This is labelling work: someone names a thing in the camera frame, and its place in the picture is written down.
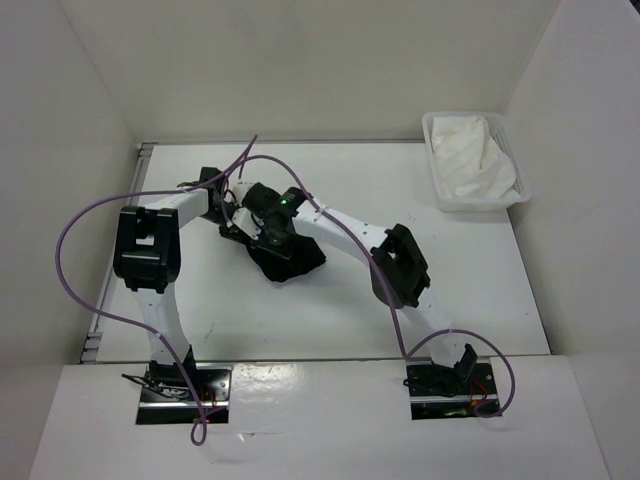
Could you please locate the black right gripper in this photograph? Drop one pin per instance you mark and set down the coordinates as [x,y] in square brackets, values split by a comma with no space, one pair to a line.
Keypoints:
[283,251]

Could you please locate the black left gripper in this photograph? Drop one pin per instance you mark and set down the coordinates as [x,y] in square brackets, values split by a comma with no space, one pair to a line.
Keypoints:
[240,235]

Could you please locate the black skirt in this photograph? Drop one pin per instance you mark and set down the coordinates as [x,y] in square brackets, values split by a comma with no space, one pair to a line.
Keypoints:
[297,257]

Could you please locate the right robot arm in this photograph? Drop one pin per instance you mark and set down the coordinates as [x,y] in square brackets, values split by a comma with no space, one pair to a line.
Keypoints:
[398,269]

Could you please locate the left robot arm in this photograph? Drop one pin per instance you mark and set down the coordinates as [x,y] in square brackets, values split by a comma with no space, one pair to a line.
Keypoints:
[147,258]

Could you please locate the white skirt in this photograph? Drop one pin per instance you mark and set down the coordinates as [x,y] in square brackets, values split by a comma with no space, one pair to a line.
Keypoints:
[469,163]

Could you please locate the white plastic laundry basket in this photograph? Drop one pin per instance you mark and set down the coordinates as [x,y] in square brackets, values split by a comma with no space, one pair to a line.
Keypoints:
[499,133]

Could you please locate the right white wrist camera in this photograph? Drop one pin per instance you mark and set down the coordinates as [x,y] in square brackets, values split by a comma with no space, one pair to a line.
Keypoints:
[245,221]

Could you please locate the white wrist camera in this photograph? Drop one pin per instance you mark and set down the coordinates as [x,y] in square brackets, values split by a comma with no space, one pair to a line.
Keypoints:
[245,221]
[240,190]

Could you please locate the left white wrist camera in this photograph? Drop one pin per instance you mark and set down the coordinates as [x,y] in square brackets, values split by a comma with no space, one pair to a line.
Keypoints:
[240,190]

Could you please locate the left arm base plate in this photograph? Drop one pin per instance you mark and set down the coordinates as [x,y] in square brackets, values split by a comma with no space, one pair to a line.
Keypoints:
[161,403]

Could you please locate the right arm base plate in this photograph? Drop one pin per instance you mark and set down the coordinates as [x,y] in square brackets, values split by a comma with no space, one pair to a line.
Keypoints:
[434,393]

